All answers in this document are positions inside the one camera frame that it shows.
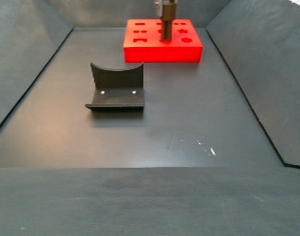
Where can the red block with shaped holes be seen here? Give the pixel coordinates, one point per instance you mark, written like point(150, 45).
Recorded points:
point(143, 47)

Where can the black curved holder bracket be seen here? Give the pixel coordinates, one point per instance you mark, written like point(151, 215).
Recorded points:
point(118, 88)

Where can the dark three prong peg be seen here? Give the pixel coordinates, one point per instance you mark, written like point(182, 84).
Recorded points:
point(169, 9)

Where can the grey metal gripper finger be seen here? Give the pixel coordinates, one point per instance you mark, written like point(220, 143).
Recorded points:
point(159, 3)

